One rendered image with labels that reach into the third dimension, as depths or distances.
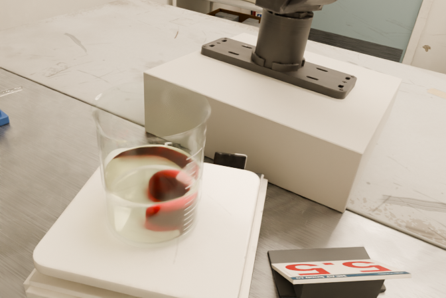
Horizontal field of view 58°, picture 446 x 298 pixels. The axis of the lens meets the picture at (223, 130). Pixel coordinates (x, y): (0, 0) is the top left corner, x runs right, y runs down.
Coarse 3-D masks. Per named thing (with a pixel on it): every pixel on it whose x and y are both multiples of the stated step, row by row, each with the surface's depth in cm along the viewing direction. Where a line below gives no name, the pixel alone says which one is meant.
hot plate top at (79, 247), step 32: (96, 192) 27; (224, 192) 28; (256, 192) 29; (64, 224) 25; (96, 224) 25; (224, 224) 26; (64, 256) 23; (96, 256) 23; (128, 256) 23; (160, 256) 23; (192, 256) 23; (224, 256) 23; (128, 288) 21; (160, 288) 21; (192, 288) 22; (224, 288) 22
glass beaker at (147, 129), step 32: (128, 96) 24; (160, 96) 24; (192, 96) 24; (96, 128) 19; (128, 128) 25; (160, 128) 26; (192, 128) 25; (128, 160) 20; (160, 160) 20; (192, 160) 21; (128, 192) 21; (160, 192) 21; (192, 192) 23; (128, 224) 22; (160, 224) 22; (192, 224) 24
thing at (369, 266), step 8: (280, 264) 33; (288, 264) 33; (296, 264) 33; (304, 264) 33; (312, 264) 33; (320, 264) 33; (328, 264) 33; (336, 264) 33; (344, 264) 33; (352, 264) 33; (360, 264) 33; (368, 264) 33; (376, 264) 33; (288, 272) 30; (296, 272) 30; (304, 272) 30; (312, 272) 30; (320, 272) 30; (328, 272) 30; (336, 272) 30; (344, 272) 30; (352, 272) 30; (360, 272) 30; (368, 272) 30
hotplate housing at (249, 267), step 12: (264, 180) 39; (264, 192) 32; (252, 228) 28; (252, 240) 28; (252, 252) 27; (252, 264) 26; (36, 276) 23; (48, 276) 23; (36, 288) 23; (48, 288) 23; (60, 288) 23; (72, 288) 23; (84, 288) 23; (96, 288) 23
